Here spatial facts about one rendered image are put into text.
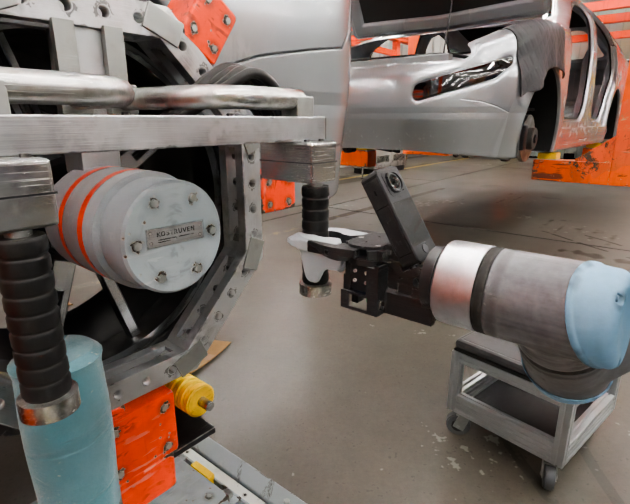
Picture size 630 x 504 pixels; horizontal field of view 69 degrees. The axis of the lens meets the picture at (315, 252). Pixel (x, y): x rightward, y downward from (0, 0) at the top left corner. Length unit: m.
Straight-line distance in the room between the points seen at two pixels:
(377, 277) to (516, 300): 0.15
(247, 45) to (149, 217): 0.70
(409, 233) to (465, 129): 2.47
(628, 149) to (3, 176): 3.79
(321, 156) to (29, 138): 0.31
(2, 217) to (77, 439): 0.28
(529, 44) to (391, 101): 0.85
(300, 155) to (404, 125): 2.43
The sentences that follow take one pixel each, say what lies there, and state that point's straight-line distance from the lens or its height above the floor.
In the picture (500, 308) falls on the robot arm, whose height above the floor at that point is 0.81.
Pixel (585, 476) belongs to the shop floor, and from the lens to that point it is 1.64.
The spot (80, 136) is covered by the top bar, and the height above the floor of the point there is 0.96.
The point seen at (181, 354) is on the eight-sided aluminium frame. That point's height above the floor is 0.62.
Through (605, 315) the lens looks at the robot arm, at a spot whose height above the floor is 0.82.
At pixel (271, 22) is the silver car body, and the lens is 1.21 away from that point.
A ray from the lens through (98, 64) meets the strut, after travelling 0.65.
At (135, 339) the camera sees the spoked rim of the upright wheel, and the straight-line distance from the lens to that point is 0.83.
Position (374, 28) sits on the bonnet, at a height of 1.73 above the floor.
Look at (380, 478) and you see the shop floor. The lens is 1.45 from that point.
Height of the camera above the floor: 0.98
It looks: 16 degrees down
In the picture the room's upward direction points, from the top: straight up
